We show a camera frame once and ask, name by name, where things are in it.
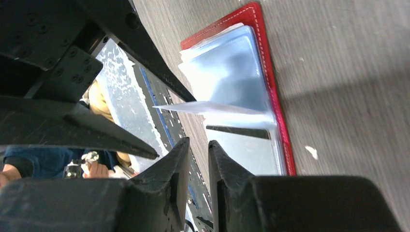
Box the dark grey card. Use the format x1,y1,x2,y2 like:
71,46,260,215
205,125,287,175

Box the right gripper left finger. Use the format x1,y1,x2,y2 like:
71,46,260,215
0,137,190,232

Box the person in dark clothes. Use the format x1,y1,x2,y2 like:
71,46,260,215
0,81,131,187

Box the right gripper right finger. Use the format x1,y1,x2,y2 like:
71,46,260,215
208,140,401,232

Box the red leather card holder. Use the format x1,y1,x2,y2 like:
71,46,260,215
160,1,296,175

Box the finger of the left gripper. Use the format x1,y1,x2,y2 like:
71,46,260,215
76,0,196,102
0,96,159,160

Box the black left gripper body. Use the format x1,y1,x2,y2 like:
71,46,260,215
0,0,135,102

